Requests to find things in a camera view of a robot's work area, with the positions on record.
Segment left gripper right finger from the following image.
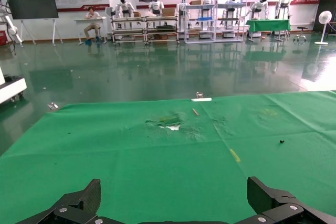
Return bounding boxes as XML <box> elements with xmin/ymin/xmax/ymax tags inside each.
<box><xmin>237</xmin><ymin>176</ymin><xmax>336</xmax><ymax>224</ymax></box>

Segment white standing fan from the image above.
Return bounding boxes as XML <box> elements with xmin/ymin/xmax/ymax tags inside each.
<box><xmin>314</xmin><ymin>10</ymin><xmax>333</xmax><ymax>46</ymax></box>

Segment black screen on stand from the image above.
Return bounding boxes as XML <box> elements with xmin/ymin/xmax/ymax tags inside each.
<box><xmin>4</xmin><ymin>0</ymin><xmax>64</xmax><ymax>45</ymax></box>

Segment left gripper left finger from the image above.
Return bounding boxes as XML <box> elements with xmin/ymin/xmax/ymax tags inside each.
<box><xmin>15</xmin><ymin>178</ymin><xmax>116</xmax><ymax>224</ymax></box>

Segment seated person white shirt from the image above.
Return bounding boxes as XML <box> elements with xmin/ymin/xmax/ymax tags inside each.
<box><xmin>83</xmin><ymin>6</ymin><xmax>103</xmax><ymax>45</ymax></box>

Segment table with green cloth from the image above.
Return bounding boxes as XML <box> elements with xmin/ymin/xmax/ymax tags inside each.
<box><xmin>245</xmin><ymin>19</ymin><xmax>292</xmax><ymax>42</ymax></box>

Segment green tablecloth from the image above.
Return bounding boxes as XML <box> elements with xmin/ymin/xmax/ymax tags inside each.
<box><xmin>0</xmin><ymin>90</ymin><xmax>336</xmax><ymax>224</ymax></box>

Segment white wheeled cart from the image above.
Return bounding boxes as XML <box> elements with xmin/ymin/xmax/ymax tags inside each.
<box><xmin>0</xmin><ymin>66</ymin><xmax>28</xmax><ymax>105</ymax></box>

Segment white desk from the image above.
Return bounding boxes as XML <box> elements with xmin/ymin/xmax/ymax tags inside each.
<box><xmin>74</xmin><ymin>16</ymin><xmax>107</xmax><ymax>45</ymax></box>

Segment black cabinet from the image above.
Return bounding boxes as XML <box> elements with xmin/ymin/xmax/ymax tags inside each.
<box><xmin>312</xmin><ymin>0</ymin><xmax>336</xmax><ymax>35</ymax></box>

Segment black stool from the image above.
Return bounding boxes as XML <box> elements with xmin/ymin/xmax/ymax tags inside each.
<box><xmin>293</xmin><ymin>26</ymin><xmax>308</xmax><ymax>42</ymax></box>

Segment white black humanoid robot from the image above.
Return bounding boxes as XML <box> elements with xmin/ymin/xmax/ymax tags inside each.
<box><xmin>201</xmin><ymin>0</ymin><xmax>215</xmax><ymax>29</ymax></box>
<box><xmin>177</xmin><ymin>0</ymin><xmax>190</xmax><ymax>38</ymax></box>
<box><xmin>248</xmin><ymin>0</ymin><xmax>270</xmax><ymax>20</ymax></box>
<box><xmin>222</xmin><ymin>0</ymin><xmax>246</xmax><ymax>29</ymax></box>
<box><xmin>148</xmin><ymin>0</ymin><xmax>165</xmax><ymax>16</ymax></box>
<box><xmin>112</xmin><ymin>0</ymin><xmax>136</xmax><ymax>29</ymax></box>
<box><xmin>275</xmin><ymin>0</ymin><xmax>292</xmax><ymax>20</ymax></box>

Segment yellow tape strip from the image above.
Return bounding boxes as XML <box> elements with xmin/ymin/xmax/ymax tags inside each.
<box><xmin>229</xmin><ymin>148</ymin><xmax>241</xmax><ymax>163</ymax></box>

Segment metal pipe rack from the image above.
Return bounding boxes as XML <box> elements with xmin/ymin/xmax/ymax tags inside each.
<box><xmin>145</xmin><ymin>15</ymin><xmax>181</xmax><ymax>46</ymax></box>
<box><xmin>110</xmin><ymin>15</ymin><xmax>147</xmax><ymax>47</ymax></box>

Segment white shelf frame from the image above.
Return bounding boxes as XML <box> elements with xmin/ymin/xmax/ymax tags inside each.
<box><xmin>215</xmin><ymin>1</ymin><xmax>245</xmax><ymax>43</ymax></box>
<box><xmin>183</xmin><ymin>0</ymin><xmax>218</xmax><ymax>44</ymax></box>

